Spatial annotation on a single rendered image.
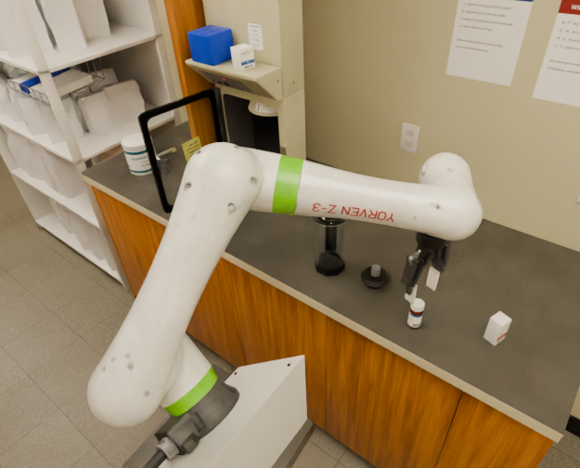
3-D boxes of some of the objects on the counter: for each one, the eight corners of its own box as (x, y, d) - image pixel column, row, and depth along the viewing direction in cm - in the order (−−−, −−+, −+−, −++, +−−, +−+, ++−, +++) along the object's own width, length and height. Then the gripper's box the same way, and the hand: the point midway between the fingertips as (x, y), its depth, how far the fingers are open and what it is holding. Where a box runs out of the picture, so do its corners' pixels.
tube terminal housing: (268, 164, 204) (252, -29, 155) (327, 187, 187) (328, -21, 139) (230, 189, 189) (199, -15, 140) (290, 215, 172) (278, -6, 124)
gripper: (450, 206, 114) (435, 271, 128) (391, 236, 105) (382, 302, 120) (474, 220, 109) (456, 286, 123) (414, 253, 100) (402, 319, 115)
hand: (421, 287), depth 120 cm, fingers open, 7 cm apart
